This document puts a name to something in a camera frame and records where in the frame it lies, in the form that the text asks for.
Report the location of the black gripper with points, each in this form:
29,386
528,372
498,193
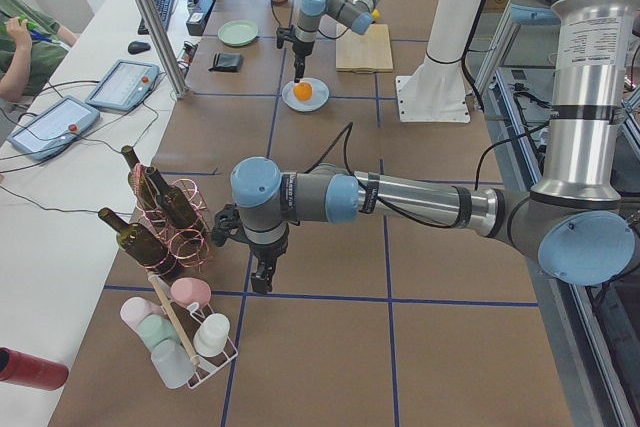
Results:
268,250
301,47

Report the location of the orange mandarin fruit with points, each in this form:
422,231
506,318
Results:
302,91

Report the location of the light blue plate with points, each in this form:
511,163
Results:
320,96

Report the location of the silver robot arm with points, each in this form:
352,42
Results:
569,221
355,15

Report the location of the pale green plate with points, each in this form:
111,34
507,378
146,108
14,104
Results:
238,33

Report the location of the bamboo cutting board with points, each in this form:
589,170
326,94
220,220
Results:
367,53

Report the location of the dark grey folded cloth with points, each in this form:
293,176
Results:
226,62

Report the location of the white cup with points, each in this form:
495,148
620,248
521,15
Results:
211,337

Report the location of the brown glass bottle middle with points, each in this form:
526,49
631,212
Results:
175,205

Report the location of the brown glass bottle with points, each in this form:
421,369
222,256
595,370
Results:
142,189
175,205
142,245

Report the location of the black power box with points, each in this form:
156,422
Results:
198,18

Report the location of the mint green cup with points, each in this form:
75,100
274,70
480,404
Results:
154,329

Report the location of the pale grey cup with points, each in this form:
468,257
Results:
172,363

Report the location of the light pink cup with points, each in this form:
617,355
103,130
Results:
135,309

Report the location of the brown glass bottle front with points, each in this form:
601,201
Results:
142,245

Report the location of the brown glass bottle back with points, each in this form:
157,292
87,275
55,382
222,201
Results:
142,189

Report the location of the black keyboard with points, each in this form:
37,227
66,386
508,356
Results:
165,10

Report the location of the black computer mouse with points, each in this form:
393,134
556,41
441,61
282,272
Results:
138,47

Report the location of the teach pendant far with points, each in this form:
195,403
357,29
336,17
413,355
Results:
124,86

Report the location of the teach pendant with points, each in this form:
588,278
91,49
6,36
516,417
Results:
47,134
124,86

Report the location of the teach pendant near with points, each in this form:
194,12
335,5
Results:
47,134

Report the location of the red cylinder bottle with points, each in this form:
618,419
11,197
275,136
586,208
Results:
30,371

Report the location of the person in green shirt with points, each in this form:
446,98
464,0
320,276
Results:
33,44

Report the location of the white wire cup rack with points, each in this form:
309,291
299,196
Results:
209,366

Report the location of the copper wire bottle rack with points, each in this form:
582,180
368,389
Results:
191,254

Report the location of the wooden rack handle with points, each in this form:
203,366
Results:
160,289

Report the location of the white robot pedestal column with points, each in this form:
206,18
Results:
436,91

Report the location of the aluminium frame post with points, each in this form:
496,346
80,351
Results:
163,46

